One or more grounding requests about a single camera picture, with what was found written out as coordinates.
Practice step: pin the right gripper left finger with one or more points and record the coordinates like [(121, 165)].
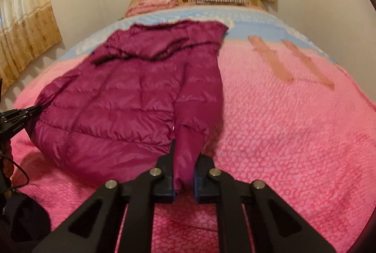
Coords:
[(118, 217)]

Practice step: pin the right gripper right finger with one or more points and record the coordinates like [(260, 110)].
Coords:
[(252, 217)]

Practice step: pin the magenta quilted puffer jacket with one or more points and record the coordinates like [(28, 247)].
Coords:
[(145, 92)]

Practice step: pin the beige curtain left window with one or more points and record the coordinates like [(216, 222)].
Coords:
[(28, 30)]

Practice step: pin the pink and blue bedspread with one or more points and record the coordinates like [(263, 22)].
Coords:
[(291, 117)]

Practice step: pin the folded pink blanket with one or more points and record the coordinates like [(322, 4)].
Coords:
[(147, 6)]

